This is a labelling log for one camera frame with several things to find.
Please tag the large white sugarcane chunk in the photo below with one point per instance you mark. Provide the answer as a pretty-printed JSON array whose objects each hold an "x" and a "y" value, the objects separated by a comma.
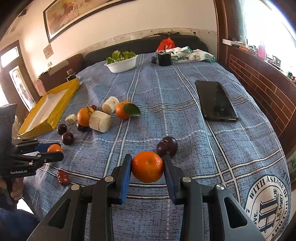
[{"x": 100, "y": 121}]

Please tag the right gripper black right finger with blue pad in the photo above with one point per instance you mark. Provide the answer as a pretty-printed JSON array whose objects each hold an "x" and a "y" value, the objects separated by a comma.
[{"x": 227, "y": 219}]

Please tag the orange tangerine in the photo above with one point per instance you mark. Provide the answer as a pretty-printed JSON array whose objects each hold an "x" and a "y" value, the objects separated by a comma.
[{"x": 147, "y": 167}]

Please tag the dark plum near gripper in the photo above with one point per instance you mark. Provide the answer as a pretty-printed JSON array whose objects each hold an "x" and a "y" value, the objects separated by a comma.
[{"x": 167, "y": 146}]

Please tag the small white sugarcane piece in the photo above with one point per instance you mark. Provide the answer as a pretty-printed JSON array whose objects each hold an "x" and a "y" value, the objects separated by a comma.
[{"x": 71, "y": 119}]

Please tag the dark plum left lower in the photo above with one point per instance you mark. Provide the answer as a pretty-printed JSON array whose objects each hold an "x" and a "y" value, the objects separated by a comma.
[{"x": 67, "y": 138}]

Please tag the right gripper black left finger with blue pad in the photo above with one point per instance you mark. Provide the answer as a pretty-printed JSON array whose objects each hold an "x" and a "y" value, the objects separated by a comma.
[{"x": 67, "y": 218}]

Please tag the small wall picture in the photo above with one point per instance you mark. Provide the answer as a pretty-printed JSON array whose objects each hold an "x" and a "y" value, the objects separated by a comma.
[{"x": 48, "y": 51}]

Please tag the tangerine in fruit pile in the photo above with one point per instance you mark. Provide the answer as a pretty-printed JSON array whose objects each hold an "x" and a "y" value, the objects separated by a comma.
[{"x": 83, "y": 116}]

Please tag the white bowl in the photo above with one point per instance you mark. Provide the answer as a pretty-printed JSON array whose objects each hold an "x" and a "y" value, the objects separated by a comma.
[{"x": 122, "y": 66}]

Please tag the yellow cardboard tray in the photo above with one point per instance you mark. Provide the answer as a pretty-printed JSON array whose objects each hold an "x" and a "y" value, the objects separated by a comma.
[{"x": 46, "y": 114}]

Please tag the tangerine with green leaf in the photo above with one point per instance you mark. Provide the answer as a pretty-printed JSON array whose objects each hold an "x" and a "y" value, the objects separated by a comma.
[{"x": 125, "y": 110}]

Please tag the black cup holder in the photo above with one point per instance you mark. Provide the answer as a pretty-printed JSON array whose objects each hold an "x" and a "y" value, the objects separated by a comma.
[{"x": 164, "y": 58}]

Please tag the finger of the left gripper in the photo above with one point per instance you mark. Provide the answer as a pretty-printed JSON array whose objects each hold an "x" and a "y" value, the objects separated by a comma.
[
  {"x": 39, "y": 145},
  {"x": 47, "y": 157}
]

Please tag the green lettuce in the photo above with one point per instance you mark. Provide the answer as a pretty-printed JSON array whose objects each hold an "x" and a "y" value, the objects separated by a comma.
[{"x": 118, "y": 56}]

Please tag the small black charger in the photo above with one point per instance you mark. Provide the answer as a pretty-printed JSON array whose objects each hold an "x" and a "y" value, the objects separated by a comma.
[{"x": 154, "y": 60}]

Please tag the small dark cherry fruit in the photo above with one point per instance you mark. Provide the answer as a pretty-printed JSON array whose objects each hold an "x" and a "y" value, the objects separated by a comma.
[{"x": 94, "y": 107}]

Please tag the white green cloth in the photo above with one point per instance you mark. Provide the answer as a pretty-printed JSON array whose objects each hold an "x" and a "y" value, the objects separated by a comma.
[{"x": 186, "y": 54}]

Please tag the red jujube at edge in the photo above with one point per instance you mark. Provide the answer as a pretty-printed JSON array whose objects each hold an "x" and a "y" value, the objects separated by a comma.
[{"x": 63, "y": 178}]

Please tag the brown wooden window cabinet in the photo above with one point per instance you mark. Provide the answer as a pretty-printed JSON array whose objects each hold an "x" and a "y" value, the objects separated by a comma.
[{"x": 272, "y": 91}]

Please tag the white sugarcane chunk rear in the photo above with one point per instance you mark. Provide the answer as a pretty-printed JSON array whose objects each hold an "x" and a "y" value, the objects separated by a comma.
[{"x": 109, "y": 105}]

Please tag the dark sofa backrest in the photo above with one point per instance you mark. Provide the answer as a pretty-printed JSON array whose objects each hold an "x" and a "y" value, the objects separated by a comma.
[{"x": 142, "y": 46}]

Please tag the blue plaid tablecloth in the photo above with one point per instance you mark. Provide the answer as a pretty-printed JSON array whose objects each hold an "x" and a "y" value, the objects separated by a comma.
[{"x": 246, "y": 156}]

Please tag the red plastic bag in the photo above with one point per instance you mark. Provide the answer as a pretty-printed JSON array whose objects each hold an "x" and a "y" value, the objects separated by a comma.
[{"x": 166, "y": 44}]

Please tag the framed wall painting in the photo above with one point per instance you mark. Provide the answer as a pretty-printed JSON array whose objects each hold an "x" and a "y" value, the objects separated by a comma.
[{"x": 59, "y": 16}]

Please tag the black tablet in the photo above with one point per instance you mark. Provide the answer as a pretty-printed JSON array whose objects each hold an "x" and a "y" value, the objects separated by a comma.
[{"x": 215, "y": 104}]

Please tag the person's left hand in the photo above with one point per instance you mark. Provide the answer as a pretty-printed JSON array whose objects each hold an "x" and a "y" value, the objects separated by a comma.
[{"x": 17, "y": 189}]

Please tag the dark plum left upper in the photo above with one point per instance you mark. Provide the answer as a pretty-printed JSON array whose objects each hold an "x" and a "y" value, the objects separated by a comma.
[{"x": 61, "y": 129}]

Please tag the wooden door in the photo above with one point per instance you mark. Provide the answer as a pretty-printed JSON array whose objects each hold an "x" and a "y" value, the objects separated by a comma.
[{"x": 14, "y": 69}]

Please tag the pink chair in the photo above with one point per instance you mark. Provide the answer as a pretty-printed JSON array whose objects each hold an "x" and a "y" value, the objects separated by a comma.
[{"x": 40, "y": 87}]

